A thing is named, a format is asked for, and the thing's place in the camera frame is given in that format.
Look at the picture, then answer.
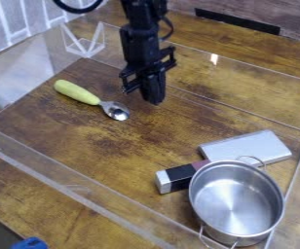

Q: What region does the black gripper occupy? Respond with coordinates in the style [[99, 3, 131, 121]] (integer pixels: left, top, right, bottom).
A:
[[119, 25, 175, 105]]

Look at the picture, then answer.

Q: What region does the silver flat rectangular box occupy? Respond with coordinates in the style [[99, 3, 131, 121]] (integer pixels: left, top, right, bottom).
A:
[[198, 129, 291, 166]]

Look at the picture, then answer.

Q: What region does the black and silver block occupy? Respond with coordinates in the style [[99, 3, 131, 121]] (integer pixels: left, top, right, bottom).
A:
[[155, 160, 210, 195]]

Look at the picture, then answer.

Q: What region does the silver metal pot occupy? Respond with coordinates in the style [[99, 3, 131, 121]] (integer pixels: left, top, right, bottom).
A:
[[187, 160, 284, 249]]

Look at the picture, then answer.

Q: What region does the blue object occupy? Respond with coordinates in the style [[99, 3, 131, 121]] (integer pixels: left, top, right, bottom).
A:
[[9, 237, 48, 249]]

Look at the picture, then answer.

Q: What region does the spoon with yellow handle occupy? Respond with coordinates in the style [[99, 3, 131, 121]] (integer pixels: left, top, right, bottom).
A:
[[53, 80, 128, 121]]

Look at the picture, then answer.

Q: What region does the clear acrylic enclosure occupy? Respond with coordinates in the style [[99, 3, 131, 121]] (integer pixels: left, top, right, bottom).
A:
[[0, 23, 300, 249]]

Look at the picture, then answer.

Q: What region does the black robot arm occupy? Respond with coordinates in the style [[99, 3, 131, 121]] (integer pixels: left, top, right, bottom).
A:
[[119, 0, 175, 105]]

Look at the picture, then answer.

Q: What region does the black strip on table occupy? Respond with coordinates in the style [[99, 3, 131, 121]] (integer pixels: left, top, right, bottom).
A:
[[194, 8, 279, 35]]

